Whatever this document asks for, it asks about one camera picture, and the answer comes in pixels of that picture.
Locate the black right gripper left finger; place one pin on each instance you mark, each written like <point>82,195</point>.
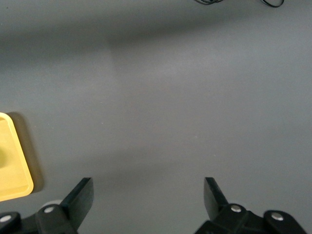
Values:
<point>68,207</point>

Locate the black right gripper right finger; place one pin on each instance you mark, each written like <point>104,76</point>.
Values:
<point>219,212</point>

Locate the yellow plastic tray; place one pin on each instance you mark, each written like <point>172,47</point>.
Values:
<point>14,170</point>

